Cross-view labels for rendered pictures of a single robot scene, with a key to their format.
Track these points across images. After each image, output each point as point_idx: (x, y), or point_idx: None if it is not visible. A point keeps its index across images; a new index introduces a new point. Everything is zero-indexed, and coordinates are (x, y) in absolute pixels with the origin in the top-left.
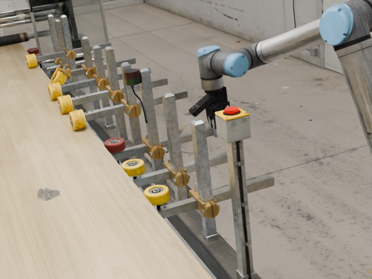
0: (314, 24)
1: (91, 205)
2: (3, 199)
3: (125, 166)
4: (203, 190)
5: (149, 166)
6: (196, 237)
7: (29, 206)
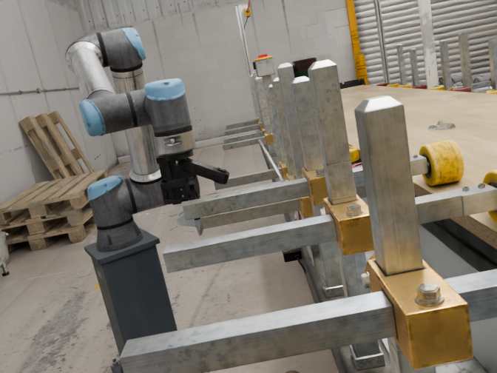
0: (97, 60)
1: None
2: (496, 121)
3: (353, 146)
4: None
5: (321, 278)
6: None
7: (456, 122)
